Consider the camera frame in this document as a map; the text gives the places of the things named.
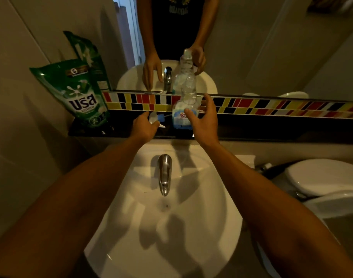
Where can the person's left hand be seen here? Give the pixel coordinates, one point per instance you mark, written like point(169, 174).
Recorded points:
point(140, 128)

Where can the person's right hand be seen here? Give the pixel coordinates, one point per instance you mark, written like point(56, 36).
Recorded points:
point(206, 128)

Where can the person's right thumb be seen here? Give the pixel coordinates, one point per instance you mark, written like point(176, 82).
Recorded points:
point(190, 117)

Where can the person's left thumb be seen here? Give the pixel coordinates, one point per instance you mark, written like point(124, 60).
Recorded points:
point(155, 126)

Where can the white blue spray trigger head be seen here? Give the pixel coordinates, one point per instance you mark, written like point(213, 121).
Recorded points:
point(154, 117)

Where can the person's right forearm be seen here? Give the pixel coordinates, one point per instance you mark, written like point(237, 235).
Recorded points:
point(274, 220)

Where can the person's left forearm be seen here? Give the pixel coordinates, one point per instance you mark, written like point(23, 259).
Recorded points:
point(63, 214)

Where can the clear plastic bottle blue label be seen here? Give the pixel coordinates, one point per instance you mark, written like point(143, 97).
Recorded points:
point(183, 112)

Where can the chrome faucet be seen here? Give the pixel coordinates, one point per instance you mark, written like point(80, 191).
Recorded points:
point(164, 173)

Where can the black stone ledge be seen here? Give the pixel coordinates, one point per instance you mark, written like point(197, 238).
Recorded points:
point(266, 128)

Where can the green detergent refill pouch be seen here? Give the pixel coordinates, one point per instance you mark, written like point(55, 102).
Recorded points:
point(75, 92)

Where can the white ceramic sink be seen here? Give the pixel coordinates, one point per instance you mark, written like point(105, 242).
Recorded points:
point(193, 228)

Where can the wall mirror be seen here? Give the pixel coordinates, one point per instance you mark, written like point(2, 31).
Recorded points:
point(266, 40)

